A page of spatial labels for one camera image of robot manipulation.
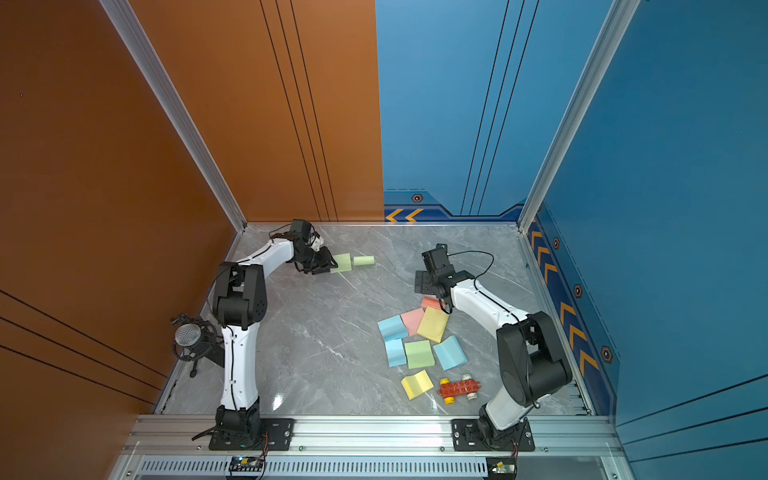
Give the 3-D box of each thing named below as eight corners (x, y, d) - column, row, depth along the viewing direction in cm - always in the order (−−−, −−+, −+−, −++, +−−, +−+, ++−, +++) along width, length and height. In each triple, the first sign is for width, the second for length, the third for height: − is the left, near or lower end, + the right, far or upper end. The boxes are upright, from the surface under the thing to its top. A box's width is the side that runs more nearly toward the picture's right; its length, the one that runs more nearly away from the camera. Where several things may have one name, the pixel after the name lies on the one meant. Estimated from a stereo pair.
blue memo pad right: (445, 372, 85) (446, 368, 83) (432, 347, 90) (433, 343, 88) (466, 362, 87) (468, 359, 84) (452, 338, 91) (454, 335, 89)
